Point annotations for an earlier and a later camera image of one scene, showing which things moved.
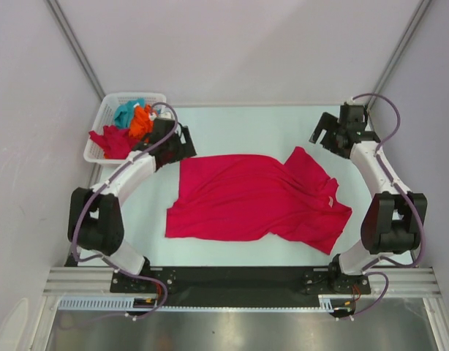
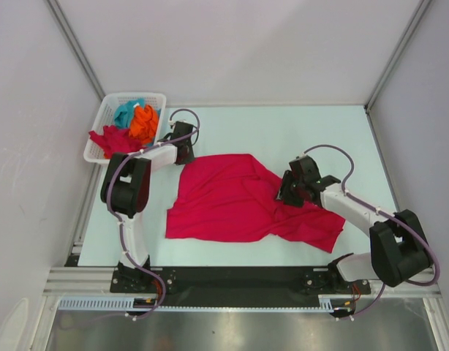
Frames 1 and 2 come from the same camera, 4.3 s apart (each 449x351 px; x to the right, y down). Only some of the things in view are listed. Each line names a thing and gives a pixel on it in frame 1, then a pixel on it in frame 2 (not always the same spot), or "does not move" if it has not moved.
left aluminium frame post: [77, 48] does not move
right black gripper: [328, 123] -> [284, 192]
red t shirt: [243, 197] does not move
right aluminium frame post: [398, 53] does not move
